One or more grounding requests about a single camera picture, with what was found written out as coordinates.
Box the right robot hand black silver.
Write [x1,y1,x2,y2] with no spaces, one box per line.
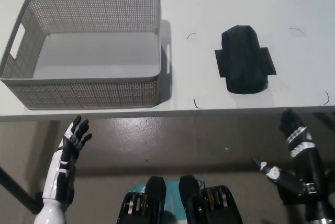
[251,109,327,207]

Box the black fabric pencil case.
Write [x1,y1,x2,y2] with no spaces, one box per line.
[221,25,269,95]

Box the grey perforated plastic basket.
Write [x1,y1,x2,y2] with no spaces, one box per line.
[0,0,162,111]

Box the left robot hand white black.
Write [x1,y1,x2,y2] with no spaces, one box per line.
[41,115,93,204]

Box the black table leg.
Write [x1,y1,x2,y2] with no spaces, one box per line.
[0,166,44,215]

